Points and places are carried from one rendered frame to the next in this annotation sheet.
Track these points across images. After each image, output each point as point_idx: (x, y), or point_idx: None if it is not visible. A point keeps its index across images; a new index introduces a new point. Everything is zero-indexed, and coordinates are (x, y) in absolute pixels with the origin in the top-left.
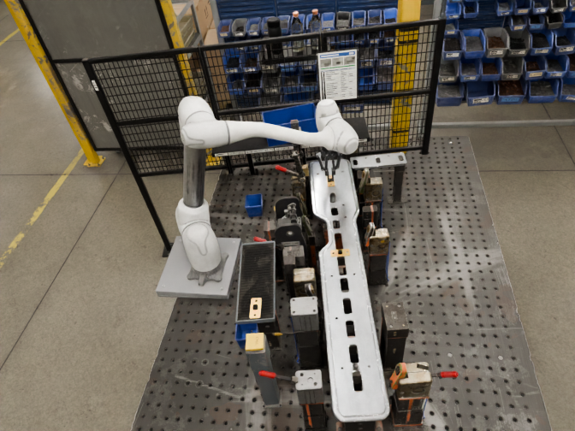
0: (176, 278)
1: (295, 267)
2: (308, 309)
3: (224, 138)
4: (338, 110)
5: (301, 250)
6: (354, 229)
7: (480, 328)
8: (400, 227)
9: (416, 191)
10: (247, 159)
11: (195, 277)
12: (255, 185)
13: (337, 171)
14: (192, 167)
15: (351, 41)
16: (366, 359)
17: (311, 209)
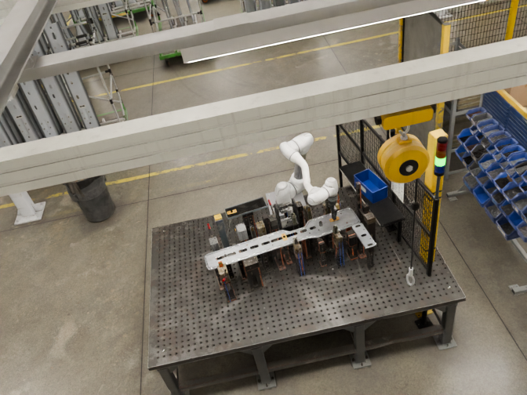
0: (274, 197)
1: (263, 221)
2: (238, 229)
3: (288, 157)
4: (332, 186)
5: (273, 219)
6: (302, 238)
7: (282, 318)
8: (346, 274)
9: (383, 276)
10: None
11: (276, 202)
12: (356, 201)
13: (346, 220)
14: None
15: None
16: (230, 258)
17: None
